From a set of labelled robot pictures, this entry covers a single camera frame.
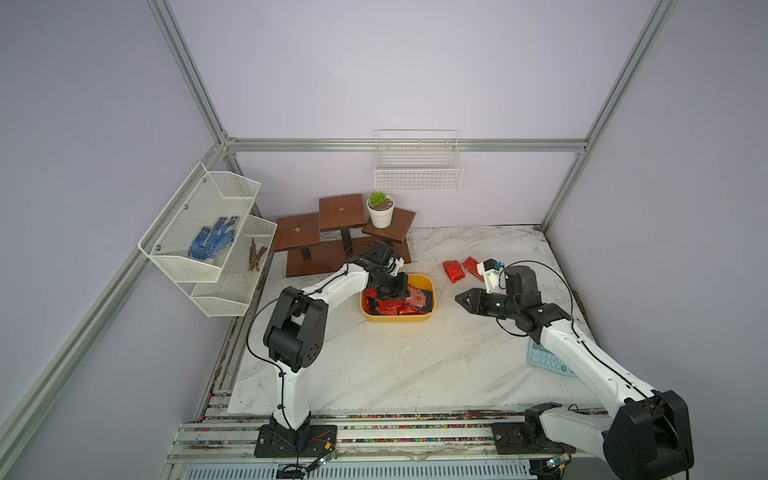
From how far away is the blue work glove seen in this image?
0.75 metres

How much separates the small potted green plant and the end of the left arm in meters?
0.20

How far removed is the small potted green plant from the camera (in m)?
0.95

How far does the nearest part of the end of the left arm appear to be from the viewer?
28.7 inches

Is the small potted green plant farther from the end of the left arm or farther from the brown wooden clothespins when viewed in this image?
the brown wooden clothespins

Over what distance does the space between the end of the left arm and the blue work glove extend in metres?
0.36

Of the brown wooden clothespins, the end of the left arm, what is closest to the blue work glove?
the brown wooden clothespins

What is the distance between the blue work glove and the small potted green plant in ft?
1.34

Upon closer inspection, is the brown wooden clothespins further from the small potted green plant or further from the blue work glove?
the small potted green plant

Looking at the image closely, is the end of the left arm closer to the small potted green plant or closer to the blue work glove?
the small potted green plant
